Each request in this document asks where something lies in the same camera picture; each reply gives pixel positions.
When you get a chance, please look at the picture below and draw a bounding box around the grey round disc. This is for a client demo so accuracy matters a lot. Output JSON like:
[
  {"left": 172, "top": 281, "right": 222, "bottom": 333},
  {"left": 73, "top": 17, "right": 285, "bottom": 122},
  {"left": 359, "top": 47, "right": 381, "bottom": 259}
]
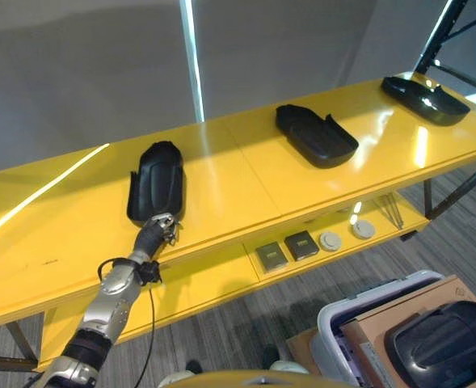
[
  {"left": 352, "top": 219, "right": 377, "bottom": 240},
  {"left": 318, "top": 230, "right": 343, "bottom": 252}
]

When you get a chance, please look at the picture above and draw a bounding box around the yellow metal shelf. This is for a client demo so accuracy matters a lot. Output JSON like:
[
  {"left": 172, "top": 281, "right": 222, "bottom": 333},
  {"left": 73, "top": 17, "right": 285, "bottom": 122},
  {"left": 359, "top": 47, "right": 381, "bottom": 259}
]
[{"left": 0, "top": 71, "right": 476, "bottom": 371}]

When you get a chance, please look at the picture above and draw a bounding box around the black metal rack frame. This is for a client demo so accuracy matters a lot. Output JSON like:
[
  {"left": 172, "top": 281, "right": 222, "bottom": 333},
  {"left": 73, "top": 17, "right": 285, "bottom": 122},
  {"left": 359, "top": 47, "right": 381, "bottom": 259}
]
[{"left": 413, "top": 0, "right": 476, "bottom": 221}]

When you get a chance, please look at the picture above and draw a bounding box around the dark square box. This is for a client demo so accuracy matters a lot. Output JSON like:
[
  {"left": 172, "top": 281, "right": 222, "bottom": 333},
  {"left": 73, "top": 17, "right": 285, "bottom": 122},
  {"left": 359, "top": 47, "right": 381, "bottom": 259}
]
[
  {"left": 284, "top": 232, "right": 318, "bottom": 261},
  {"left": 255, "top": 242, "right": 289, "bottom": 270}
]

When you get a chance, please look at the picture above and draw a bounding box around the glossy black sole-shaped part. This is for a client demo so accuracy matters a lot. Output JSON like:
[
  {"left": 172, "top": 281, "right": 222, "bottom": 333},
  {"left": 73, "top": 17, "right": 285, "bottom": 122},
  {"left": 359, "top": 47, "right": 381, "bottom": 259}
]
[{"left": 381, "top": 76, "right": 471, "bottom": 128}]

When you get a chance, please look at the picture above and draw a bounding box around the robot body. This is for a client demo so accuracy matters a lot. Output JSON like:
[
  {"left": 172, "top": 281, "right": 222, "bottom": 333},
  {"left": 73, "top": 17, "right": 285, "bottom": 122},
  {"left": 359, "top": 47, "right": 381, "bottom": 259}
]
[{"left": 156, "top": 343, "right": 343, "bottom": 388}]

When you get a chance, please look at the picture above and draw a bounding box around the brown cardboard sheet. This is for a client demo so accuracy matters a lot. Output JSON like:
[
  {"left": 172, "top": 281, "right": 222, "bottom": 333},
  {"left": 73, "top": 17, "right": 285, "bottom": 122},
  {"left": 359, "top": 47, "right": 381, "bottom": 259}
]
[{"left": 285, "top": 274, "right": 476, "bottom": 388}]

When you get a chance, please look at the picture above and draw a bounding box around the white plastic box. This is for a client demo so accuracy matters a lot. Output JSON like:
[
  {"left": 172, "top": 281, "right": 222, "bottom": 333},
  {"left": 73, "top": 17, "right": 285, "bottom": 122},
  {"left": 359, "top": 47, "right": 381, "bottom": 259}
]
[{"left": 316, "top": 270, "right": 476, "bottom": 388}]

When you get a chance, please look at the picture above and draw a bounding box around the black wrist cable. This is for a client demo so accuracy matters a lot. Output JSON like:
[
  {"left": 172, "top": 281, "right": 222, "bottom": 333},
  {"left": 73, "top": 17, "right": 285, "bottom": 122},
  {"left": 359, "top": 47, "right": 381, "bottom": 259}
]
[{"left": 133, "top": 282, "right": 156, "bottom": 388}]

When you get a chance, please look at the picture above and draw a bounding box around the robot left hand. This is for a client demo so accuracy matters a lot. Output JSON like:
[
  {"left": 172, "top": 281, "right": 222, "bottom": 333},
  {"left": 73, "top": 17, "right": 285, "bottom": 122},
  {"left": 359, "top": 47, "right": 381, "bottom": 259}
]
[{"left": 133, "top": 211, "right": 181, "bottom": 259}]

